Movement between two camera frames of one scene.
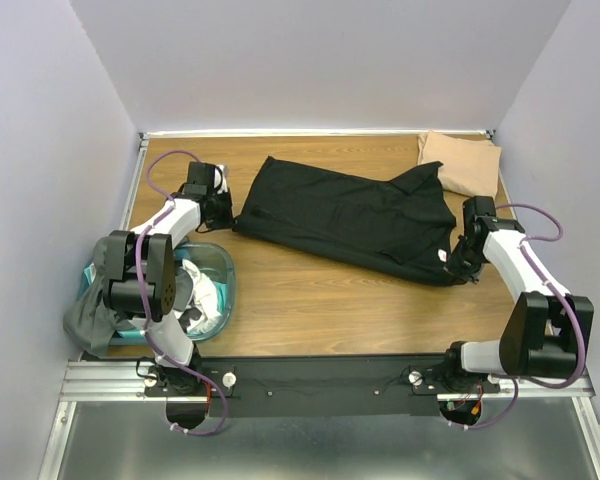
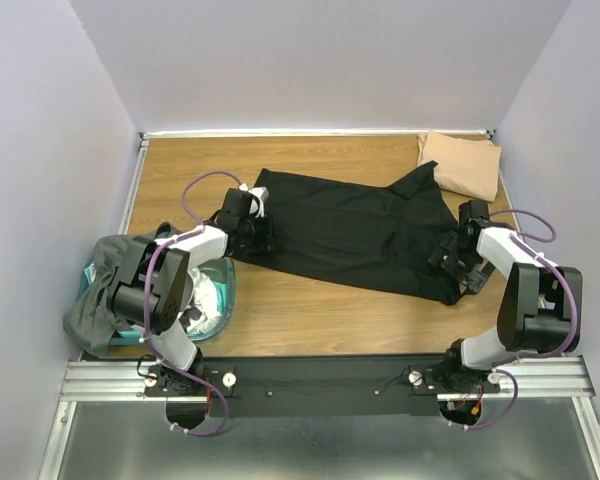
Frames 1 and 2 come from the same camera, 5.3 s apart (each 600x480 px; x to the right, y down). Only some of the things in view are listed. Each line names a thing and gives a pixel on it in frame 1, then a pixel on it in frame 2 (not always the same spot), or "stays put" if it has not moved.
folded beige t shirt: (470, 167) stays put
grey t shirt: (88, 320) stays put
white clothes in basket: (204, 297) stays put
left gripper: (227, 220) → (265, 239)
